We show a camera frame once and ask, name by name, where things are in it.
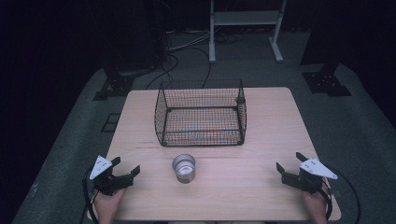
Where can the person's right hand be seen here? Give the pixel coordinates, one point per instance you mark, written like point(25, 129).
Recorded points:
point(316, 207)

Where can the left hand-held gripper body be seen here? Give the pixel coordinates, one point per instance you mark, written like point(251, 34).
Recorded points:
point(107, 182)

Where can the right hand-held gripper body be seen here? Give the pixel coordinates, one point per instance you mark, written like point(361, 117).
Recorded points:
point(309, 177)

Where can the black stand base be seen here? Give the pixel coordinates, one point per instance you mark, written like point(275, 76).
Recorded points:
point(113, 85)
point(327, 82)

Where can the white metal stand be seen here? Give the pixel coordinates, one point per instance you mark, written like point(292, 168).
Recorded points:
point(212, 37)

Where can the person's left hand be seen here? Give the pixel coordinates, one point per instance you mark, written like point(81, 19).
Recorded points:
point(107, 205)

